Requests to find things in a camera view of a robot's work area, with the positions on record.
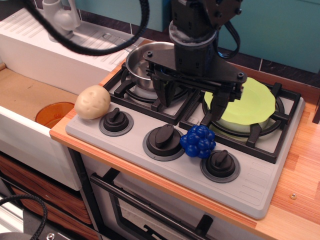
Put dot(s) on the white toy sink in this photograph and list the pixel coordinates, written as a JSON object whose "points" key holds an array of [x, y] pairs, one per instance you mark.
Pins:
{"points": [[36, 72]]}

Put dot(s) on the black right burner grate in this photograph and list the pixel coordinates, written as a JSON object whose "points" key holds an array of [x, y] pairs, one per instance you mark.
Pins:
{"points": [[261, 140]]}

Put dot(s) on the black left stove knob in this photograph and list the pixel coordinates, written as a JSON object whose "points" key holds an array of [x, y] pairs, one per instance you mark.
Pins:
{"points": [[116, 123]]}

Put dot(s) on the black stove knob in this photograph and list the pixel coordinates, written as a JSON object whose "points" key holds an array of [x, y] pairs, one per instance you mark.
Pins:
{"points": [[220, 167], [116, 123], [163, 143]]}

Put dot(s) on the black right stove knob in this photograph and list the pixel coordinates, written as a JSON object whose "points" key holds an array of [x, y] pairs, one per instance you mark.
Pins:
{"points": [[220, 167]]}

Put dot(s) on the orange plastic cup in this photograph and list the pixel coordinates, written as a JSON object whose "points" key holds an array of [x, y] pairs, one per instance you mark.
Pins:
{"points": [[51, 114]]}

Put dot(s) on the blue toy blueberry cluster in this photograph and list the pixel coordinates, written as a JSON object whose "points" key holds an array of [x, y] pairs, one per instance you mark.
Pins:
{"points": [[198, 142]]}

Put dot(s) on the lime green plate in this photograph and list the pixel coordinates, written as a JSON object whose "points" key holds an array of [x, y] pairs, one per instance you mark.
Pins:
{"points": [[256, 105]]}

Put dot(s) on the beige toy potato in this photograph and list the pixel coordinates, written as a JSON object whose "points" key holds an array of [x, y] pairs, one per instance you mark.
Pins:
{"points": [[92, 103]]}

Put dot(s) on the grey toy faucet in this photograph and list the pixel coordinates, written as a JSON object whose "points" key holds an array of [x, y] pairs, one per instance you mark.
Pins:
{"points": [[64, 21]]}

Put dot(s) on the wooden drawer fronts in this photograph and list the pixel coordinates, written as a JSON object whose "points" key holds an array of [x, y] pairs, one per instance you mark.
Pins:
{"points": [[66, 208]]}

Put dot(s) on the black middle stove knob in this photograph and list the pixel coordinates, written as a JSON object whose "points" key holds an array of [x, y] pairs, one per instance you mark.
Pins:
{"points": [[163, 143]]}

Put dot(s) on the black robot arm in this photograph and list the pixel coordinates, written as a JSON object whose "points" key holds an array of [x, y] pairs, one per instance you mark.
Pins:
{"points": [[197, 18]]}

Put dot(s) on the black burner grate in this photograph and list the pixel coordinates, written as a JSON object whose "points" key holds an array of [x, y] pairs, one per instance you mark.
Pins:
{"points": [[126, 93], [261, 140]]}

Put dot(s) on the black left burner grate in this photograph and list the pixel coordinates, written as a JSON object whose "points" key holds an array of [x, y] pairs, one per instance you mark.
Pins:
{"points": [[126, 93]]}

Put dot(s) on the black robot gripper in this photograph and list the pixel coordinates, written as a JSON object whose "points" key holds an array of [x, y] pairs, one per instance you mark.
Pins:
{"points": [[195, 63]]}

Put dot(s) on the grey toy stove top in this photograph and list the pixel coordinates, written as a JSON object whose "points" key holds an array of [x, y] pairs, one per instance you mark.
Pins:
{"points": [[250, 193]]}

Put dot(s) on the toy oven door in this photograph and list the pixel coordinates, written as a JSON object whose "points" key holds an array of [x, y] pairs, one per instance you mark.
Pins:
{"points": [[139, 211]]}

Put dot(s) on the stainless steel pot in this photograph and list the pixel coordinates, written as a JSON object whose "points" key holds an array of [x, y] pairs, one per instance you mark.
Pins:
{"points": [[137, 65]]}

